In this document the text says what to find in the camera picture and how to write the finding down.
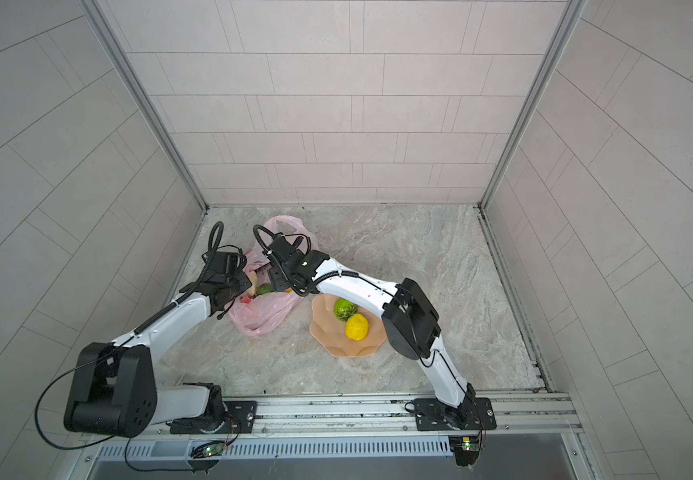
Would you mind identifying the bumpy light green fruit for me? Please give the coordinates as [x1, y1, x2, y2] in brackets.
[334, 298, 358, 322]

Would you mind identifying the pink scalloped plate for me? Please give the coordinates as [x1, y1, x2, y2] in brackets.
[310, 294, 387, 358]

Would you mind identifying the yellow fake lemon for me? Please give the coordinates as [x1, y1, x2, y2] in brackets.
[344, 313, 369, 342]

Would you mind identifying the circuit board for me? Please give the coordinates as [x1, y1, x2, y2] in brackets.
[448, 437, 482, 467]
[190, 440, 228, 460]

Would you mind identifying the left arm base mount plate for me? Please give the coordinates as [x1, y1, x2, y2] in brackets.
[168, 401, 258, 436]

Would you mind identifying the aluminium rail frame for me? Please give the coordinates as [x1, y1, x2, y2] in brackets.
[111, 392, 584, 445]

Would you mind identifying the beige fake potato fruit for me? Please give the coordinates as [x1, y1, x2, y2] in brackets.
[246, 271, 258, 298]

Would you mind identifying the right circuit board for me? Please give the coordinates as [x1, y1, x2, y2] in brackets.
[448, 437, 482, 467]

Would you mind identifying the green fake fruit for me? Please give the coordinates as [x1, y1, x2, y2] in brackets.
[256, 284, 276, 296]

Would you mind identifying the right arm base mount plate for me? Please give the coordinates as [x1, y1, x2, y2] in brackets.
[405, 397, 497, 432]

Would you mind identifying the white vent grille strip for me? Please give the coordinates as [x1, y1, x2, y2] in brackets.
[96, 436, 452, 463]

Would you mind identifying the left circuit board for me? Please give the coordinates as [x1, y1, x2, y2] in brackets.
[190, 440, 228, 460]

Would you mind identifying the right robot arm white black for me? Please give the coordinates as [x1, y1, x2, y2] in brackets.
[252, 225, 484, 430]

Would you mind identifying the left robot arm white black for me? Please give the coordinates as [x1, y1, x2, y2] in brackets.
[64, 222, 252, 438]

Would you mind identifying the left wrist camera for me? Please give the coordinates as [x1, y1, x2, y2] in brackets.
[202, 251, 246, 277]

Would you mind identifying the pink plastic bag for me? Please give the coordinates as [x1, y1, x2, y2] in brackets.
[228, 215, 318, 338]

